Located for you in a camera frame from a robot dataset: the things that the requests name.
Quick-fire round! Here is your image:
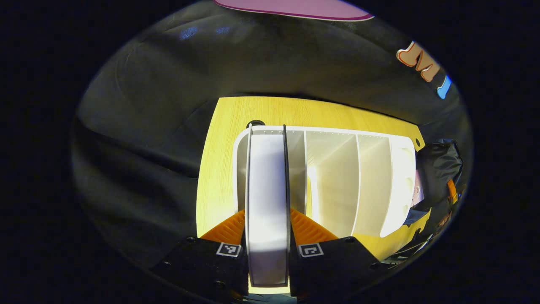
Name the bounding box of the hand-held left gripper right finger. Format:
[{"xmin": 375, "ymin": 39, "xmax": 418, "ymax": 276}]
[{"xmin": 289, "ymin": 208, "xmax": 387, "ymax": 302}]

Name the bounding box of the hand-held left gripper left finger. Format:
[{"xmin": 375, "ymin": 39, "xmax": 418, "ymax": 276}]
[{"xmin": 151, "ymin": 209, "xmax": 248, "ymax": 304}]

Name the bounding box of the blue schoolbag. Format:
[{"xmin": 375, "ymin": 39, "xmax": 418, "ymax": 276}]
[{"xmin": 403, "ymin": 139, "xmax": 464, "ymax": 238}]

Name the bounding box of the white bookshelf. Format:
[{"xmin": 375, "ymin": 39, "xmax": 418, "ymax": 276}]
[{"xmin": 232, "ymin": 125, "xmax": 418, "ymax": 238}]

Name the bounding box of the dark cover book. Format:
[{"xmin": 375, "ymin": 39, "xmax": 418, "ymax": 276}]
[{"xmin": 245, "ymin": 124, "xmax": 292, "ymax": 288}]

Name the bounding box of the black backdrop cloth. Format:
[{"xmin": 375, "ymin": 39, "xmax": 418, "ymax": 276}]
[{"xmin": 72, "ymin": 0, "xmax": 473, "ymax": 275}]

